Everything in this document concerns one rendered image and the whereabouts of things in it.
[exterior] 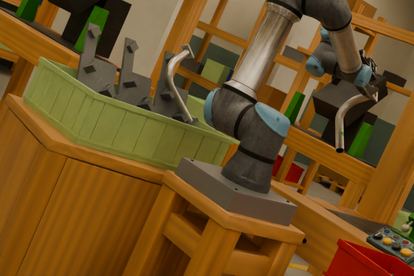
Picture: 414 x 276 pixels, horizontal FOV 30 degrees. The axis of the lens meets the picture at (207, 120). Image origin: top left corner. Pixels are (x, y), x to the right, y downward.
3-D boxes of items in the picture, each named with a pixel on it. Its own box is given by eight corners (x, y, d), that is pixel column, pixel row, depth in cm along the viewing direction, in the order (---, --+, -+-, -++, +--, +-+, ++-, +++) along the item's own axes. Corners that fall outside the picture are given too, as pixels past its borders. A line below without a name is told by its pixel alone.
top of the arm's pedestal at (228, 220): (223, 228, 205) (230, 215, 205) (161, 181, 229) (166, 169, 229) (300, 246, 226) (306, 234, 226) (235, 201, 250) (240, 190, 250)
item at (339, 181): (352, 202, 1105) (366, 174, 1101) (310, 178, 1159) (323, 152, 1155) (392, 212, 1193) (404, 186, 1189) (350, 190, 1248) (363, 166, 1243)
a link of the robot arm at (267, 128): (265, 158, 217) (283, 114, 216) (227, 140, 224) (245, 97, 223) (283, 161, 228) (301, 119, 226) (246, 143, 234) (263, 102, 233)
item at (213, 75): (266, 203, 779) (362, -4, 758) (132, 118, 955) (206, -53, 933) (298, 211, 817) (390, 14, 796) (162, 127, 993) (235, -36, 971)
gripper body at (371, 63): (377, 81, 276) (361, 59, 269) (355, 89, 280) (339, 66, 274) (377, 66, 281) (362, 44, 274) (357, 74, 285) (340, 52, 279)
